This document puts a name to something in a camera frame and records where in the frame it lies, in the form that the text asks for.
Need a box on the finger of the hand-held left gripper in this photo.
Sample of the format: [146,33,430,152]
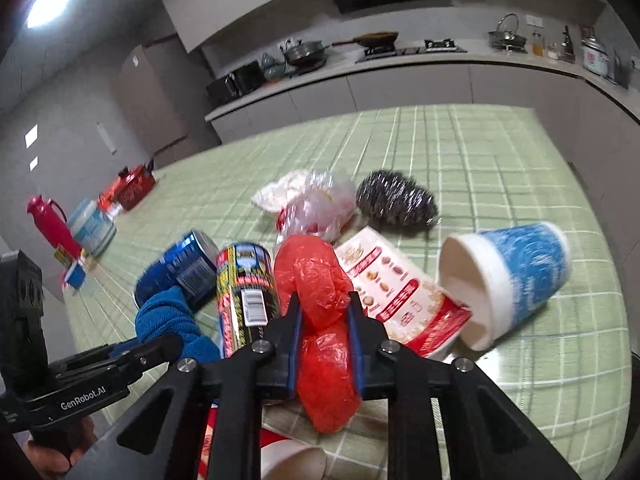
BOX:
[112,332,185,386]
[50,340,143,376]

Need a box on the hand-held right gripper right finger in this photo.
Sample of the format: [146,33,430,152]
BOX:
[347,290,586,480]

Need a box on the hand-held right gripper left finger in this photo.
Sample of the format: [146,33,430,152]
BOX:
[65,292,303,480]

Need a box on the blue cloth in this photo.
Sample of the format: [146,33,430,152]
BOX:
[135,285,222,366]

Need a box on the red plastic bag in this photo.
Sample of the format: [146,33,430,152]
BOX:
[274,234,362,433]

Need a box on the clear plastic bag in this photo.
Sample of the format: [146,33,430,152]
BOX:
[275,170,358,243]

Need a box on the blue and white paper cup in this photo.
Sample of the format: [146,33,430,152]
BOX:
[438,221,573,352]

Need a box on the person's left hand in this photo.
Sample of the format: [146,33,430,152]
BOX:
[25,417,98,480]

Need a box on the red and white printed paper cup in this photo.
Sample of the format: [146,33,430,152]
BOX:
[332,225,473,361]

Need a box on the black and yellow can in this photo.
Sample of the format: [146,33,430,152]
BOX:
[215,241,282,406]

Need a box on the small blue and white carton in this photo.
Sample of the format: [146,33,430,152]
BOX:
[62,257,88,291]

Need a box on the blue drink can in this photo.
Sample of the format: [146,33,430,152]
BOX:
[134,230,221,313]

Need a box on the white and blue tub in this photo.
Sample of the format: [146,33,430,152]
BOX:
[67,198,117,256]

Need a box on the red thermos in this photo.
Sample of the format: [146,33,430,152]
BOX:
[26,195,83,261]

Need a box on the steel wool scrubber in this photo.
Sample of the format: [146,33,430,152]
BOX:
[355,170,441,233]

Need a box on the crumpled white paper towel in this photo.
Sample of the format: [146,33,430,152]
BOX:
[250,170,313,213]

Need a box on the red box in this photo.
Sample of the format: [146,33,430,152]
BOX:
[114,162,156,211]

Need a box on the green checked tablecloth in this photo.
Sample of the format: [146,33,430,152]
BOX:
[62,104,633,480]

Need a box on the grey fridge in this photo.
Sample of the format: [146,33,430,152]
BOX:
[117,35,191,158]

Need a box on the grey kitchen counter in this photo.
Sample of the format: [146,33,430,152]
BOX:
[205,47,640,146]

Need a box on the black microwave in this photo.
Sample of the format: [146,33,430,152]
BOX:
[206,61,266,108]

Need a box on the green ceramic jar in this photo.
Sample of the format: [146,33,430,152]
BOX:
[261,54,287,81]

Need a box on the wok with lid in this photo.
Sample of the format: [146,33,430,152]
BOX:
[281,40,331,68]

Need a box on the black gas stove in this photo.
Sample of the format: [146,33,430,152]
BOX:
[356,39,468,63]

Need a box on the frying pan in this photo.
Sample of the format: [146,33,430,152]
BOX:
[331,31,400,48]

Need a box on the metal kettle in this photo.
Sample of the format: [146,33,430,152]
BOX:
[488,13,528,53]

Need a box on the white rice cooker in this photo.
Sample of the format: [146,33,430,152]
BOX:
[580,35,612,78]

